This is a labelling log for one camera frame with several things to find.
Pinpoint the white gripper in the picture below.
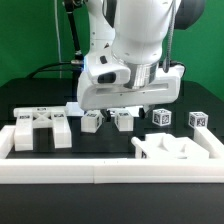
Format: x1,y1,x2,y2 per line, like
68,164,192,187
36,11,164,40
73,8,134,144
77,62,185,122

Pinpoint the white chair seat part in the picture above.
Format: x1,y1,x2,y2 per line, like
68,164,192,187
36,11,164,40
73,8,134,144
131,133,210,159

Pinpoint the white sheet with tags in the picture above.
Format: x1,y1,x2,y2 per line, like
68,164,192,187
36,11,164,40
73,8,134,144
66,102,84,117

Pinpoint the black cable on stand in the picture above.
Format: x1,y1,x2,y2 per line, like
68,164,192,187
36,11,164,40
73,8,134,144
25,0,88,80

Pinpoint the white tagged cube far right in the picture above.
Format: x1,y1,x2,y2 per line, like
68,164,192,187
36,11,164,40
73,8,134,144
188,112,208,128

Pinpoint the white chair backrest part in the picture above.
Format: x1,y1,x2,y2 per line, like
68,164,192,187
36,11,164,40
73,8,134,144
13,106,72,151

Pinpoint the white U-shaped border fence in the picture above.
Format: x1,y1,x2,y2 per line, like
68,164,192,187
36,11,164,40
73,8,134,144
0,125,224,184

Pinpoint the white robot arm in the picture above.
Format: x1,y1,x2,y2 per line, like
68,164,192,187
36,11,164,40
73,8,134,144
77,0,206,117

